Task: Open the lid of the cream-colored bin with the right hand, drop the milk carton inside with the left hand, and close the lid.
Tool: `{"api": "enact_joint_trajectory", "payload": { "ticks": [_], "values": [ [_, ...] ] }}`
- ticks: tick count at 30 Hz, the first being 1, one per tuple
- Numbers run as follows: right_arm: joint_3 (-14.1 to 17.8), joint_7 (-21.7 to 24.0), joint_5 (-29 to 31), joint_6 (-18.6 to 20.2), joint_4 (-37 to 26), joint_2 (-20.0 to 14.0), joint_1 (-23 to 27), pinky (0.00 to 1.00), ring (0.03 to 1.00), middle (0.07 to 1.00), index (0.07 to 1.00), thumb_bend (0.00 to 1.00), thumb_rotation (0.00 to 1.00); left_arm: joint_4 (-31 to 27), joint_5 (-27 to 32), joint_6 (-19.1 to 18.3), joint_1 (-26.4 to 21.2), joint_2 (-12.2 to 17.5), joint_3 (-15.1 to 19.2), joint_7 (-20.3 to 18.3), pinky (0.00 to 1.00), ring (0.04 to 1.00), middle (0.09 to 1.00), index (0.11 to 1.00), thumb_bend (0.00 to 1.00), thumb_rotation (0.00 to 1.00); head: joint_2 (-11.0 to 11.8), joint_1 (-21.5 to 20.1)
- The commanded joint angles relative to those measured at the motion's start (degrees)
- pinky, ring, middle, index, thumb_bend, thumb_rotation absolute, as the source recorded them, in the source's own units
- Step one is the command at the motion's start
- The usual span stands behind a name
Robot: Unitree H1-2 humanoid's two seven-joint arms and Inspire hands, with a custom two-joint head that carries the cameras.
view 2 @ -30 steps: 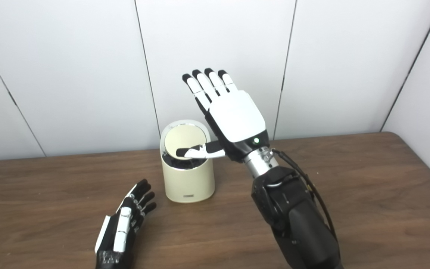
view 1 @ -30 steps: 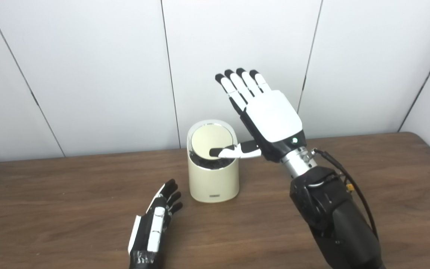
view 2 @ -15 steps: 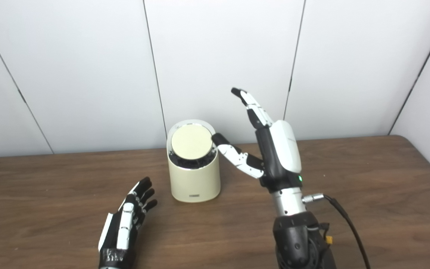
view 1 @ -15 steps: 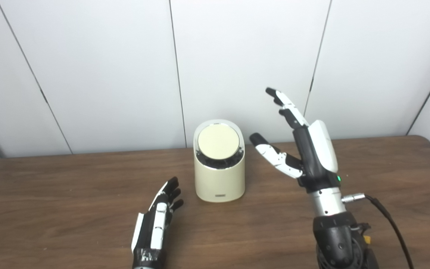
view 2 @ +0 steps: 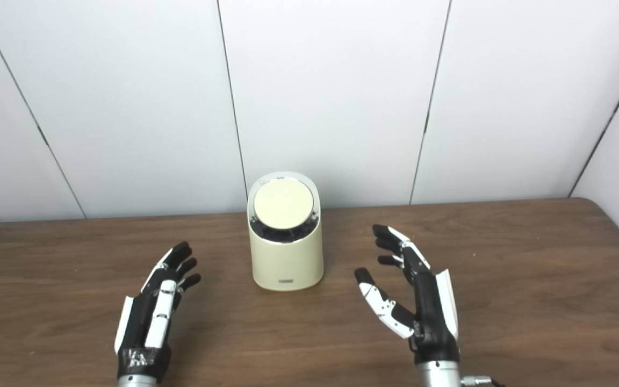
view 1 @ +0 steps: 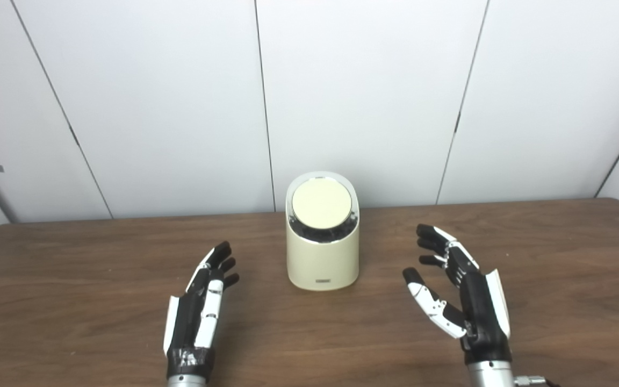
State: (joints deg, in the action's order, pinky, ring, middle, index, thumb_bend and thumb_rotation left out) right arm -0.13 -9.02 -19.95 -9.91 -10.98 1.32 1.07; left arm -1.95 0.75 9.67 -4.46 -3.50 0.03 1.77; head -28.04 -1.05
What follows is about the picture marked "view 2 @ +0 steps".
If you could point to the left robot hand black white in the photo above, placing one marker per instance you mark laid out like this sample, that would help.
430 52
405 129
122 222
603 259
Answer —
140 322

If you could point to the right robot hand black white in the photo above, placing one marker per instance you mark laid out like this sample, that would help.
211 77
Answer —
433 317

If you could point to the cream-colored bin body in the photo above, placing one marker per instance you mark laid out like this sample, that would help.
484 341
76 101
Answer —
286 263

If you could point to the cream round bin lid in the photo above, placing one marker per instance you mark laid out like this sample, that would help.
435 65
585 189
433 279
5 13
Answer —
282 204

